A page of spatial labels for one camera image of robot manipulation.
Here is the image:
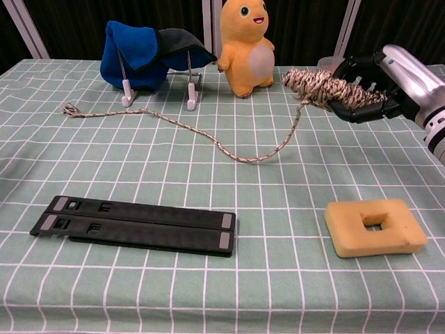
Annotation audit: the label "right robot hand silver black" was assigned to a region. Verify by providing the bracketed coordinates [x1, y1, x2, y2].
[329, 44, 445, 128]

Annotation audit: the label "braided beige speckled rope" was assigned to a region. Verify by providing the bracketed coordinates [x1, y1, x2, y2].
[59, 67, 387, 165]

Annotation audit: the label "clear plastic jar orange contents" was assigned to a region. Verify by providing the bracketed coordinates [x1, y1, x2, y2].
[317, 57, 344, 71]

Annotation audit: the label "yellow sponge with square hole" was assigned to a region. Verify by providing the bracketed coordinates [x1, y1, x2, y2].
[324, 198, 428, 259]

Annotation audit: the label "yellow plush dinosaur toy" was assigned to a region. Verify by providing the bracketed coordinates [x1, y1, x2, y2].
[217, 0, 276, 99]

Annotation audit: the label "green checked tablecloth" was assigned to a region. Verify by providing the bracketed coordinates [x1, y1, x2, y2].
[0, 58, 445, 334]

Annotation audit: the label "metal rack with white feet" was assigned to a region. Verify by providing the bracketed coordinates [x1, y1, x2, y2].
[117, 48, 204, 112]

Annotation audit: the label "blue and grey cloth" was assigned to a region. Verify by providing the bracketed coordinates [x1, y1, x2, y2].
[99, 19, 218, 93]

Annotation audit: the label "black curtain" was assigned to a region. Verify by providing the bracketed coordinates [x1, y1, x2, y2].
[0, 0, 445, 76]

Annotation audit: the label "white frame post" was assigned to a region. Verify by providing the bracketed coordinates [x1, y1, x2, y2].
[333, 0, 362, 65]
[0, 0, 50, 59]
[202, 0, 223, 58]

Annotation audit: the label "black plastic rail strips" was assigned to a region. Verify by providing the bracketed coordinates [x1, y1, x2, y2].
[29, 195, 237, 258]

